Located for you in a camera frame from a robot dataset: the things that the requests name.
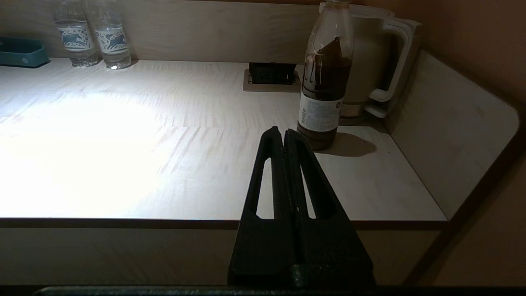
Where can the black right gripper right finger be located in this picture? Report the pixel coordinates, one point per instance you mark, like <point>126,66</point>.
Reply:
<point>328,246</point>

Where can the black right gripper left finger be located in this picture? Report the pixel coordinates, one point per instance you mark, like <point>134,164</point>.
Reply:
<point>263,246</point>

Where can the grey kettle base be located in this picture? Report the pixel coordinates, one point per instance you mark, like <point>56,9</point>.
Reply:
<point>353,117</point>

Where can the dark drink bottle white label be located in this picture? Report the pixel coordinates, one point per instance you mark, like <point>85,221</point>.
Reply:
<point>324,82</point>

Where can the recessed black power socket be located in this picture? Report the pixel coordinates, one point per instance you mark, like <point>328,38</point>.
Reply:
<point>272,74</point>

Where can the white electric kettle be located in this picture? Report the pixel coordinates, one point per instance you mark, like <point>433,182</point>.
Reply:
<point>370,57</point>

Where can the clear water bottle blue label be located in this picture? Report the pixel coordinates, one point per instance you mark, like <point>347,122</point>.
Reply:
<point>111,41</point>
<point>77,40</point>

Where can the small blue tray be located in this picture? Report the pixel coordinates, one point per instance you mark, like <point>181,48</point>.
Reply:
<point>18,53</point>

